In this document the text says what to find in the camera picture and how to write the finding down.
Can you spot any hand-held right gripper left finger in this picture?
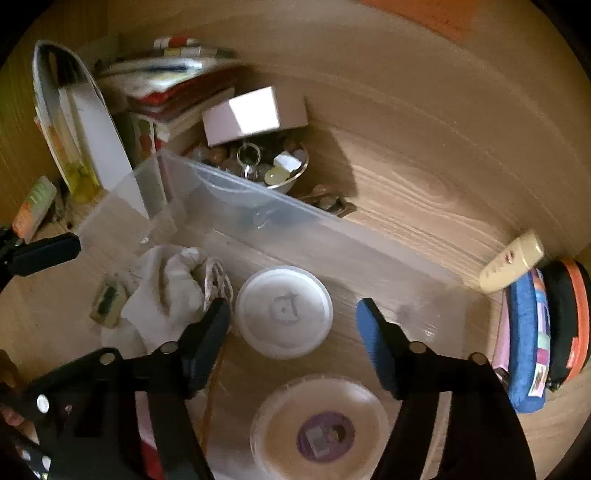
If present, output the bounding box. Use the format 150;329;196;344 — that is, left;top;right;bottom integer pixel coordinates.
23;298;232;480

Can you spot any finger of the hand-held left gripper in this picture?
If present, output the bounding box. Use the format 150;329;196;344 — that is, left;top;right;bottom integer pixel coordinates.
8;233;82;278

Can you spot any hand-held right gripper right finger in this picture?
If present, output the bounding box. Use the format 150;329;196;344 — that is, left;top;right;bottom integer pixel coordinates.
355;298;536;480

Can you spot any white round lid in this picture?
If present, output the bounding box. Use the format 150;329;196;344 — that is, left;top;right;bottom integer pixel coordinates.
235;266;334;361

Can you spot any wooden desktop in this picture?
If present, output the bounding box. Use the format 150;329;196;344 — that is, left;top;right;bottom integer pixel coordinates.
0;0;591;480

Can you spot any orange and green packet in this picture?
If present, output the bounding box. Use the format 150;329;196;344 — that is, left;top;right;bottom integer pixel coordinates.
12;176;58;244

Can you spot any white cloth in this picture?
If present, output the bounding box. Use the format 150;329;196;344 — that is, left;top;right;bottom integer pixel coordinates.
102;246;208;354

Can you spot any small green and white packet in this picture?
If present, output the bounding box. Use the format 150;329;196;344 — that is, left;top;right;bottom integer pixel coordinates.
89;284;128;323

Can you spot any round container with purple label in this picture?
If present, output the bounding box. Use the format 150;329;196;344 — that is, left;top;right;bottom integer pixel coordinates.
250;376;393;480

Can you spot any clear plastic storage box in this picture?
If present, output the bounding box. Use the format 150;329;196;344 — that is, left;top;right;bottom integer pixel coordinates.
76;148;502;480

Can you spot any oval mirror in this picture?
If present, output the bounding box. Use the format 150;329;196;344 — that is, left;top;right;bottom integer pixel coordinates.
31;40;149;219

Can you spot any small pile of beads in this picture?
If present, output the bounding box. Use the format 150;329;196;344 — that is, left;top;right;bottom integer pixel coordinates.
300;185;357;217

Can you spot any blue fabric pouch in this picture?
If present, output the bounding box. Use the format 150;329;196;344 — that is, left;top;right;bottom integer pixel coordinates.
492;268;552;414

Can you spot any cream remote control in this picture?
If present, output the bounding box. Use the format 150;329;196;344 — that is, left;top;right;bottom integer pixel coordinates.
479;229;546;294

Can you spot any bowl of trinkets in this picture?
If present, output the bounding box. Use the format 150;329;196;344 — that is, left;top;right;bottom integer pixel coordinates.
188;138;309;195

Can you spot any black and orange case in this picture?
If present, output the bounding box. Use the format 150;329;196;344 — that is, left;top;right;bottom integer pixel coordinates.
538;259;591;393

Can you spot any stack of books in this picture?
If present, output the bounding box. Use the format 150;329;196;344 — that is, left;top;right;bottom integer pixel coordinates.
96;37;243;158

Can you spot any white cardboard box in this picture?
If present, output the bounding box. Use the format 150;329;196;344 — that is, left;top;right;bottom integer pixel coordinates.
202;86;309;147

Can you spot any orange paper sheet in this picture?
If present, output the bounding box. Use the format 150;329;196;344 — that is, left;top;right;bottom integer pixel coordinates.
355;0;476;43

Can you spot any white coiled cord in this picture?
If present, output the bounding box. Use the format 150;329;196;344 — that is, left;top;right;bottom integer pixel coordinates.
201;257;233;315

